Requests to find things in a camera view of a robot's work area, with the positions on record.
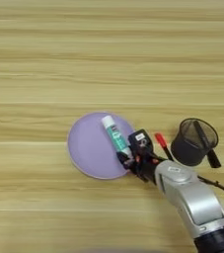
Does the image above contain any white and teal glue stick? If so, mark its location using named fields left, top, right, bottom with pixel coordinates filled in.
left=100, top=115, right=133, bottom=158

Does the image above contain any black mesh pen cup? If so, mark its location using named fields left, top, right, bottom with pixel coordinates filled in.
left=170, top=118, right=220, bottom=167

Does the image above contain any red marker pen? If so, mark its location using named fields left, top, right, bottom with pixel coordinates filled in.
left=154, top=132, right=175, bottom=162

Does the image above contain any purple round plate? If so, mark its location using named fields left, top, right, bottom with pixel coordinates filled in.
left=66, top=112, right=138, bottom=181

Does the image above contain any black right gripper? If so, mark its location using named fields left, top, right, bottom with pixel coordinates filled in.
left=115, top=148, right=168, bottom=184

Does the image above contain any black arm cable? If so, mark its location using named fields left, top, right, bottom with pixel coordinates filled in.
left=196, top=175, right=224, bottom=228

